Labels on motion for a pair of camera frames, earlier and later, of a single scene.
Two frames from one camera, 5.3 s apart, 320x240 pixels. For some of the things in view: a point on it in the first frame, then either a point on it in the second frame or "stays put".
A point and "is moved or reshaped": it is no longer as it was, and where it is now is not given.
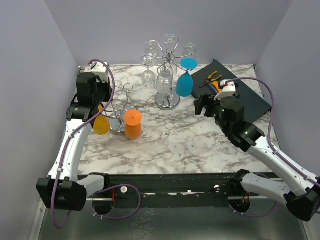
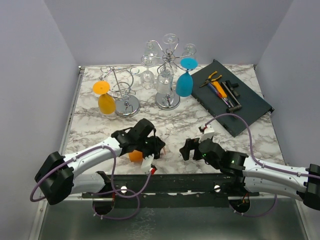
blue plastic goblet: x=185 y=81 stays put
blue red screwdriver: x=212 y=88 stays put
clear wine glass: x=151 y=49 stays put
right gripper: x=205 y=100 -> x=191 y=144
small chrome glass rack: x=119 y=102 -> x=121 y=88
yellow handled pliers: x=209 y=80 stays put
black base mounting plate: x=206 y=190 stays put
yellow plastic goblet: x=101 y=123 is moved or reshaped
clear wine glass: x=164 y=80 stays put
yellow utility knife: x=216 y=85 stays put
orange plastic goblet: x=133 y=119 -> x=136 y=157
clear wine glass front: x=148 y=78 stays put
